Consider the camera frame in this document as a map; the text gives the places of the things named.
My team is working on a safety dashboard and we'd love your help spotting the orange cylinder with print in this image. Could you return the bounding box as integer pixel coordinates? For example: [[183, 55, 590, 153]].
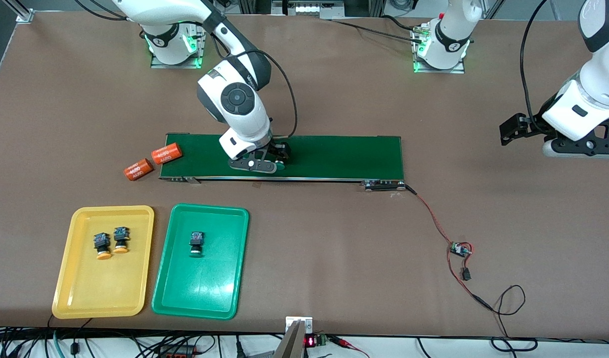
[[151, 143, 183, 166], [124, 158, 152, 181]]

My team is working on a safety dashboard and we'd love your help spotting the yellow push button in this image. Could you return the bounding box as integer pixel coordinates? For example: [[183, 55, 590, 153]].
[[112, 226, 131, 254], [94, 232, 112, 261]]

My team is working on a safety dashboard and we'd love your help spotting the green conveyor belt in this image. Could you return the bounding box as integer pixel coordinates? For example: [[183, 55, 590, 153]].
[[159, 133, 406, 192]]

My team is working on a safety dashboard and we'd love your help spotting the green plastic tray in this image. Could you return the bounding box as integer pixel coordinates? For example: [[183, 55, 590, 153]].
[[151, 203, 250, 320]]

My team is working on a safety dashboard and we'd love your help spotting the red clip lead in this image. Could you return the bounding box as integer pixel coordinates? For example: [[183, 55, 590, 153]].
[[329, 336, 369, 358]]

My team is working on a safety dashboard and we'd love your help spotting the yellow plastic tray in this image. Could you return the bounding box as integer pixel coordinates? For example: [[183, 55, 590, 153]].
[[52, 205, 155, 319]]

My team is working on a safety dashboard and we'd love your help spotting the black power strip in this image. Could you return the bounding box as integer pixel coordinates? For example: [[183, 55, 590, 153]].
[[158, 346, 198, 358]]

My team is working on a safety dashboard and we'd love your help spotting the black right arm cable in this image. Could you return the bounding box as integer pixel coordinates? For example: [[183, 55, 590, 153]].
[[212, 30, 298, 138]]

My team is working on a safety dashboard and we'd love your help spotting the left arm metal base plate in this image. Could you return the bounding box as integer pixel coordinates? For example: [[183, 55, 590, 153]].
[[411, 25, 466, 74]]

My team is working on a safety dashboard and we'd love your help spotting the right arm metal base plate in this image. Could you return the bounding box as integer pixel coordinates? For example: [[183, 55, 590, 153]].
[[150, 15, 208, 69]]

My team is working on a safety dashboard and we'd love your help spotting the aluminium frame with light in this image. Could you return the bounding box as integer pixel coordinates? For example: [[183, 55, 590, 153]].
[[237, 0, 387, 20]]

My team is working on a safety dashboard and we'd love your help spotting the black cable on table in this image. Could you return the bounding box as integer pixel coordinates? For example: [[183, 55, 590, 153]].
[[331, 14, 424, 44]]

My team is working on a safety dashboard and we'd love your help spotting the grey metal camera mount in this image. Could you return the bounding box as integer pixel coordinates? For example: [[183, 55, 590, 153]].
[[273, 317, 314, 358]]

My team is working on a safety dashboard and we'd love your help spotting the aluminium profile post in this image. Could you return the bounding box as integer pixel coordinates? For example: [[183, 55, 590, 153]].
[[3, 0, 35, 23]]

